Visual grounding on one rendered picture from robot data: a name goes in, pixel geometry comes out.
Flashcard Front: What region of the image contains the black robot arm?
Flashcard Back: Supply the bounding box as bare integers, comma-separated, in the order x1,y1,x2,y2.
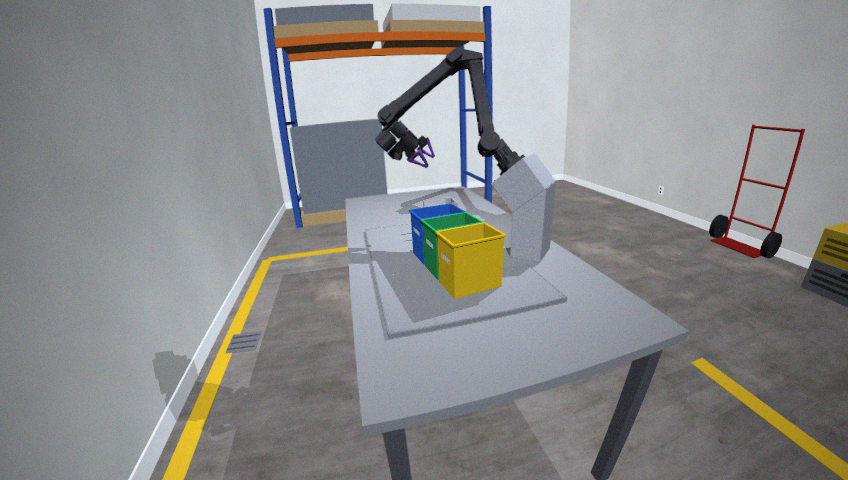
375,48,525,175

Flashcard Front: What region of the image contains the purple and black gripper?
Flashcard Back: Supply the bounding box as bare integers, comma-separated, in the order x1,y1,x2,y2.
399,130,435,168

